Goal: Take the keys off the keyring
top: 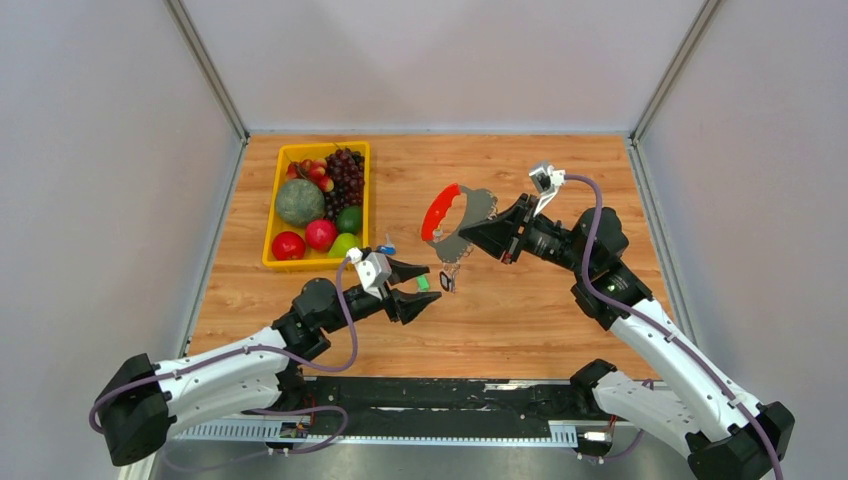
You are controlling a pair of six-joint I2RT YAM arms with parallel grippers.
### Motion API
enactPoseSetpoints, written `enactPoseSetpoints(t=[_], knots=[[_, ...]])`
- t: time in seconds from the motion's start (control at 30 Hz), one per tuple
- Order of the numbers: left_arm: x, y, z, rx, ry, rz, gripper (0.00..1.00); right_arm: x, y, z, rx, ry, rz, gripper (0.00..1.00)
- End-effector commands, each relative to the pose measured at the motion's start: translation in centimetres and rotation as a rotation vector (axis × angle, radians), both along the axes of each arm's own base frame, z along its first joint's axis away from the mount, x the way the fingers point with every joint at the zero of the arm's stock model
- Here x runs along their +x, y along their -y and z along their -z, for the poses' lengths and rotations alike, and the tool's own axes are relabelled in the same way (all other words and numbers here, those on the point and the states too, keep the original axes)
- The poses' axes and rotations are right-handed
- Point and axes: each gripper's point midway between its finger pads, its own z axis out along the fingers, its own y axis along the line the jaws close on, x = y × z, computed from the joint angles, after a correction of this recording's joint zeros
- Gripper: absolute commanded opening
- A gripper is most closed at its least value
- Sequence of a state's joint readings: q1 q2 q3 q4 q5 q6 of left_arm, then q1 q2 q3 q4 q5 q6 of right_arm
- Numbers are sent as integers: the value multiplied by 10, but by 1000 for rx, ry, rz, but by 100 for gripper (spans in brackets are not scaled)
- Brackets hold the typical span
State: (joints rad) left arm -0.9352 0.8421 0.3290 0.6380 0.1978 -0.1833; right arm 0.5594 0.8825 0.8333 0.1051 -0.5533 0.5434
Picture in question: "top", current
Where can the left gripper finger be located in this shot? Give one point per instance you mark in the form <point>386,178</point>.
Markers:
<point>402,271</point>
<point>411,305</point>

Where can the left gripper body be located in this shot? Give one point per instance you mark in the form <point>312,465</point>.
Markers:
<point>389,303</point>

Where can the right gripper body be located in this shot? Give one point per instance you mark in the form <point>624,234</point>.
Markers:
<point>538,237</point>

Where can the red handled key organizer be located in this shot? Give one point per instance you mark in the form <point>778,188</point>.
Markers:
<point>455,207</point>

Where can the black tagged key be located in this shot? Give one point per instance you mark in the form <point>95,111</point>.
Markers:
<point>448,277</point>

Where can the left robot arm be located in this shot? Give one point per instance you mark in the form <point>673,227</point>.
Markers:
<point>146,403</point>

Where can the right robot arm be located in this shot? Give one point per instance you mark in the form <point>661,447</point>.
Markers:
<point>722,431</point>

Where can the blue key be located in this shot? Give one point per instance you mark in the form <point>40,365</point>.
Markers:
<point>387,247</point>

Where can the green avocado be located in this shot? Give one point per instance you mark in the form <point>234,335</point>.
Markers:
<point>350,220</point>

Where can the red pomegranate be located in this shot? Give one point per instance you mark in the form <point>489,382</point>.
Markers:
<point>320,235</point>

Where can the yellow plastic tray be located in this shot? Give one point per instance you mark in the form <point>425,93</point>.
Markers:
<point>313,260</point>

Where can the red apple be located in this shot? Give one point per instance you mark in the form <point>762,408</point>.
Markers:
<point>288,246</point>

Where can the green melon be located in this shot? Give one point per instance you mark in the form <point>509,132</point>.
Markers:
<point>299,202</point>

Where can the dark purple grapes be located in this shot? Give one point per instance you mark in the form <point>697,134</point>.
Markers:
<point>346,170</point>

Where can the red peaches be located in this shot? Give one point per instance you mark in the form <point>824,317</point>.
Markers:
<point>315,171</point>

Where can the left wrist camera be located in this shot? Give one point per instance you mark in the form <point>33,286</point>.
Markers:
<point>373,270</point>

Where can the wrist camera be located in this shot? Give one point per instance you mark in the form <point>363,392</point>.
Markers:
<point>373,270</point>
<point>547,180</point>

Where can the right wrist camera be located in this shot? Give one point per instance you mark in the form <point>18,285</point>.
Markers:
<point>547,180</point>

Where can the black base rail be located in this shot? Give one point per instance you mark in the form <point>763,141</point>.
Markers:
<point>463,412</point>

